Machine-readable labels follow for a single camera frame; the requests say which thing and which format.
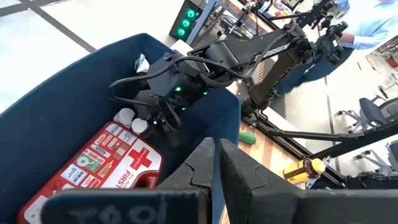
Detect black box green lights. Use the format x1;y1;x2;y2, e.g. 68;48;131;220
169;0;203;41

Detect black robot arm with gripper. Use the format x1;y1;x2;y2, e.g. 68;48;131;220
267;0;351;66

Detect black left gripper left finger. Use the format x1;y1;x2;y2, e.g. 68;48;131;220
40;136;216;224

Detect person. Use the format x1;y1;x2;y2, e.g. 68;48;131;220
275;0;398;96

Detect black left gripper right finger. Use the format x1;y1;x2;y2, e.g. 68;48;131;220
219;139;398;224

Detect black aluminium table frame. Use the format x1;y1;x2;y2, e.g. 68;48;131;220
241;102;398;190

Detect person's hand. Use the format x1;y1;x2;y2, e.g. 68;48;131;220
340;32;356;44

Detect small white pill bottle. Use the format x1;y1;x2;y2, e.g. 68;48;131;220
131;117;149;135

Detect grey office chair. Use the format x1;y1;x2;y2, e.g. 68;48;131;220
337;96;398;135
354;139;398;178

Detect small green white tag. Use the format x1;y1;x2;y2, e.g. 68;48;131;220
134;53;150;74

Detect amber jar yellow lid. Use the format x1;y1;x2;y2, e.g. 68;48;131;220
282;157;326;184

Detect green bandage roll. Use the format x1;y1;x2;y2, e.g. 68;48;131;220
238;131;257;146

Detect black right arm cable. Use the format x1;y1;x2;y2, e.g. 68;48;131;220
108;55;259;110

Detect navy white striped basket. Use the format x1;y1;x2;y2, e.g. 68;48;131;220
0;32;242;224

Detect red first aid kit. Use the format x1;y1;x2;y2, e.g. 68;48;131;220
17;121;164;224

